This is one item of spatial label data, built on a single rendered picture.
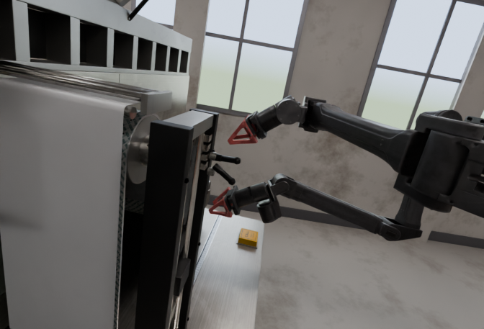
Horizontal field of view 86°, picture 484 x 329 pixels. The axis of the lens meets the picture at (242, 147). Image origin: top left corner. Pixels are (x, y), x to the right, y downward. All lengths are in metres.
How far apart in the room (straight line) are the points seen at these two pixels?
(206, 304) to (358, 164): 2.58
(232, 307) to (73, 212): 0.49
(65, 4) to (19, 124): 0.39
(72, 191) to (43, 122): 0.12
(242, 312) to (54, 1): 0.91
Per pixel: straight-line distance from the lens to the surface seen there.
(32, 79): 0.58
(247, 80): 2.69
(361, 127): 0.49
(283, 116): 0.61
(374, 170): 3.25
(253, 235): 1.06
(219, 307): 0.83
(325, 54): 2.83
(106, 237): 0.55
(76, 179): 0.52
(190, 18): 2.72
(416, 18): 3.18
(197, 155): 0.43
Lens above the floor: 1.51
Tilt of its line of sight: 16 degrees down
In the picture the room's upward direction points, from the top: 10 degrees clockwise
